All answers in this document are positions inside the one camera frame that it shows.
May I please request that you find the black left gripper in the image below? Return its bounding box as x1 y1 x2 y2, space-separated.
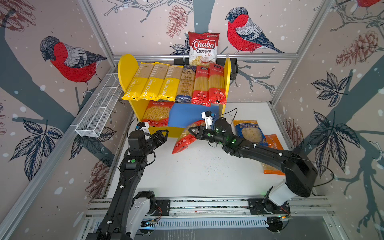
141 128 168 156

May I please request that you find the red fusilli bag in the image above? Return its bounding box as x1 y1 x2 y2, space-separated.
142 101 174 127
172 120 206 154

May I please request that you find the red spaghetti pack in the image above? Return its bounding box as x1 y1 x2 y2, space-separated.
208 63 227 105
191 66 211 107

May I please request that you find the dark blue spaghetti pack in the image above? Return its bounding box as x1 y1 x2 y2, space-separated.
175 65 197 104

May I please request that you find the yellow spaghetti pack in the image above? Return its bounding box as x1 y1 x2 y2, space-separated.
140 63 170 101
122 63 155 101
157 66 184 102

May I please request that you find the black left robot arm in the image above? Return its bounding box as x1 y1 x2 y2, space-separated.
86 129 169 240

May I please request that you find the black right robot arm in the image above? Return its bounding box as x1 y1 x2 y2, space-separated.
189 118 318 198

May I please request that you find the yellow wooden shelf unit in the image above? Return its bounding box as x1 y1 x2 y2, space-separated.
118 55 226 138

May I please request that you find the blue orecchiette pasta bag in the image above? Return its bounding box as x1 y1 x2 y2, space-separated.
234 120 268 147

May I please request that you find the orange pasta bag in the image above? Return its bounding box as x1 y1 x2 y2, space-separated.
262 134 285 176

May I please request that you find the Chuba cassava chips bag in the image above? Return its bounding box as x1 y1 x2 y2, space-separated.
189 32 220 67

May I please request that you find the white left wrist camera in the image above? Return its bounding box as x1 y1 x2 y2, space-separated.
136 122 150 134

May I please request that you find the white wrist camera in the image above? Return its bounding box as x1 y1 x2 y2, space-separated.
202 111 215 129
136 122 150 134

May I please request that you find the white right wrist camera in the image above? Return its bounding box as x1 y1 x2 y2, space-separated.
202 111 215 129

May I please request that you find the white wire wall basket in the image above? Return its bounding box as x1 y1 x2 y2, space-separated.
76 73 123 138

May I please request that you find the black wall basket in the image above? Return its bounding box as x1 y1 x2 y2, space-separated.
174 58 239 80

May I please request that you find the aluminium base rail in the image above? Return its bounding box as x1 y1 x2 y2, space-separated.
86 196 331 230

